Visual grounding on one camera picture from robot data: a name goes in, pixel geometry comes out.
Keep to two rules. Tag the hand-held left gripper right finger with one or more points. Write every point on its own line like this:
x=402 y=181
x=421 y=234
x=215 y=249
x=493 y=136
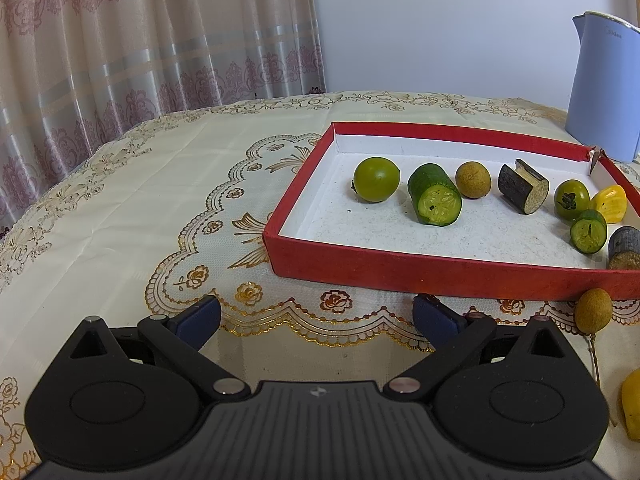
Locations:
x=435 y=322

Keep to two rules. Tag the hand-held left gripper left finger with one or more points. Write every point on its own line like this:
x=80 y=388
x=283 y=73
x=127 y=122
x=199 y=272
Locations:
x=197 y=320

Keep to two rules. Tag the red cardboard box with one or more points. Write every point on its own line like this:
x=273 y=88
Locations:
x=400 y=272

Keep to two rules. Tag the long cucumber piece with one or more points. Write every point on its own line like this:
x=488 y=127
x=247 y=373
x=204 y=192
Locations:
x=432 y=195

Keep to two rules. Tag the brown longan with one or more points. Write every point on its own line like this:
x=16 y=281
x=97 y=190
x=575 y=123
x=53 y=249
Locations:
x=472 y=180
x=593 y=311

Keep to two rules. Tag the green tomato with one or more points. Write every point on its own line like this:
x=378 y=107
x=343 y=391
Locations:
x=376 y=179
x=571 y=200

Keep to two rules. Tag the dark eggplant piece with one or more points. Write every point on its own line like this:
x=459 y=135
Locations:
x=625 y=245
x=520 y=189

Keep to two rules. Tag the short cucumber piece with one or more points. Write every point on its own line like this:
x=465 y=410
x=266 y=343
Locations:
x=589 y=231

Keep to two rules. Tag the yellow pepper piece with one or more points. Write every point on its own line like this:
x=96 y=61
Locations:
x=610 y=203
x=631 y=405

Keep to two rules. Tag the blue electric kettle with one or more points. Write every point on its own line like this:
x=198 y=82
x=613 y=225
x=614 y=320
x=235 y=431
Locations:
x=600 y=90

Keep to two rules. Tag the pink patterned curtain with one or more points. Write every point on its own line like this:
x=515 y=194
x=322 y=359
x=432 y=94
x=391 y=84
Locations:
x=150 y=35

